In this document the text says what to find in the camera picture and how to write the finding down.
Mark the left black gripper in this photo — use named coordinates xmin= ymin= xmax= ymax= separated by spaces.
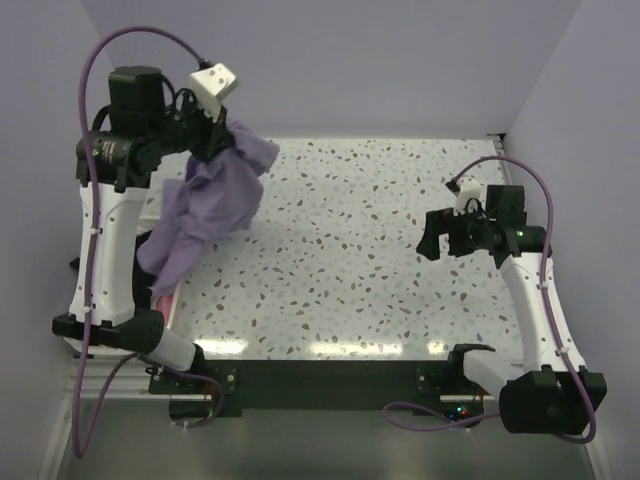
xmin=148 ymin=87 xmax=236 ymax=164

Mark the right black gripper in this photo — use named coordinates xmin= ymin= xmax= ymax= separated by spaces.
xmin=416 ymin=202 xmax=495 ymax=260

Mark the purple t shirt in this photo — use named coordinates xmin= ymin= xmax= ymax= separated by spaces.
xmin=137 ymin=120 xmax=280 ymax=297

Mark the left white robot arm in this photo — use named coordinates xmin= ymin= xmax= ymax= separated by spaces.
xmin=52 ymin=63 xmax=237 ymax=392

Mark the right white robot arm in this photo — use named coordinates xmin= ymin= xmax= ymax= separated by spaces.
xmin=416 ymin=178 xmax=607 ymax=441

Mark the white laundry basket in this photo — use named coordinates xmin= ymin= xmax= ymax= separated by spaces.
xmin=134 ymin=214 xmax=175 ymax=327

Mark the black garment in basket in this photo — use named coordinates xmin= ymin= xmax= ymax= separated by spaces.
xmin=132 ymin=231 xmax=156 ymax=309

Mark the pink garment in basket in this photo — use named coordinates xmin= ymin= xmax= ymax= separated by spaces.
xmin=155 ymin=295 xmax=174 ymax=318

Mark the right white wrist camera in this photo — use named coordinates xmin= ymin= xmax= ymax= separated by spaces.
xmin=446 ymin=177 xmax=482 ymax=216

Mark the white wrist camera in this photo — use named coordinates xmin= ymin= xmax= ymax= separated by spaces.
xmin=446 ymin=177 xmax=482 ymax=216
xmin=189 ymin=63 xmax=238 ymax=121

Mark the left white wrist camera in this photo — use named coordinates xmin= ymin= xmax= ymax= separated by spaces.
xmin=189 ymin=63 xmax=238 ymax=121

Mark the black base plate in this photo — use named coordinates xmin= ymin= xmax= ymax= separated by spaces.
xmin=146 ymin=360 xmax=488 ymax=421

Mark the aluminium rail frame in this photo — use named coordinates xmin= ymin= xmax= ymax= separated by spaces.
xmin=37 ymin=319 xmax=151 ymax=480

